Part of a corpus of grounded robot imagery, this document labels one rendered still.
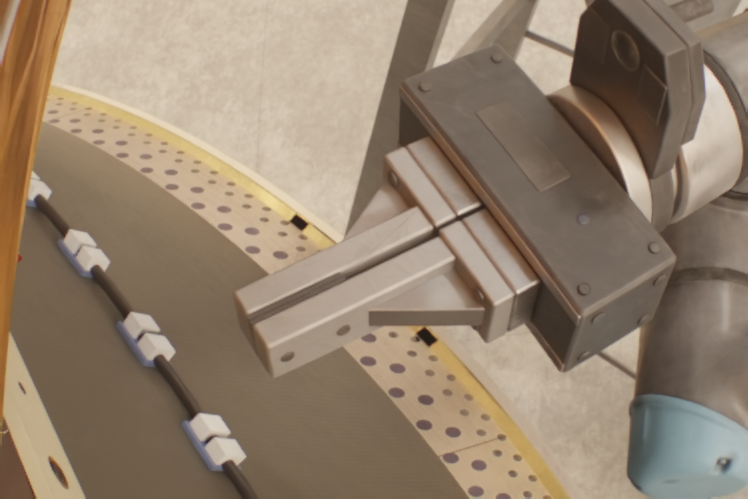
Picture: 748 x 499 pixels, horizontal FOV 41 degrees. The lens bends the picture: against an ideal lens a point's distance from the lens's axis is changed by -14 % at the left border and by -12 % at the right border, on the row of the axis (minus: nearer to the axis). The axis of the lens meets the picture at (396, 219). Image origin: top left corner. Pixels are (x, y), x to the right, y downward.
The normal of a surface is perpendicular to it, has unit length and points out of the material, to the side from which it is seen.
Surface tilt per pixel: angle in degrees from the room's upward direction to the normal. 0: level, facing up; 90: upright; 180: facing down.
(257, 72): 0
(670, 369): 34
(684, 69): 68
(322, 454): 62
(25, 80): 90
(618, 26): 80
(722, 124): 47
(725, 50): 12
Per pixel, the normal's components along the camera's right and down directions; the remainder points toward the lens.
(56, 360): 0.64, -0.74
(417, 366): 0.44, -0.76
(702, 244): -0.32, -0.51
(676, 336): -0.68, -0.44
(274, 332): 0.02, -0.58
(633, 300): 0.51, 0.71
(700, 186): 0.50, 0.57
